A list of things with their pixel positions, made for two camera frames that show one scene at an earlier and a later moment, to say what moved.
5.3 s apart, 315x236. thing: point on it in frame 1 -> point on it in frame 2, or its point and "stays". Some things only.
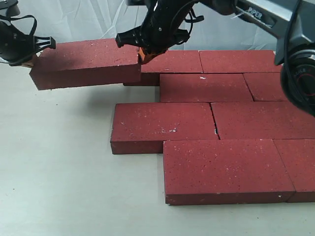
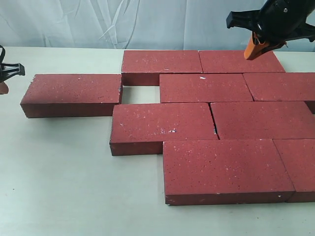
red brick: [141, 128] stays
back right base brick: [238, 61] stays
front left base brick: [222, 171] stays
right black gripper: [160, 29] -> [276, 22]
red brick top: [85, 63] -> [71, 96]
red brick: [224, 87] stays
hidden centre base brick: [262, 120] stays
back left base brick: [171, 62] stays
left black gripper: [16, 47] -> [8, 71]
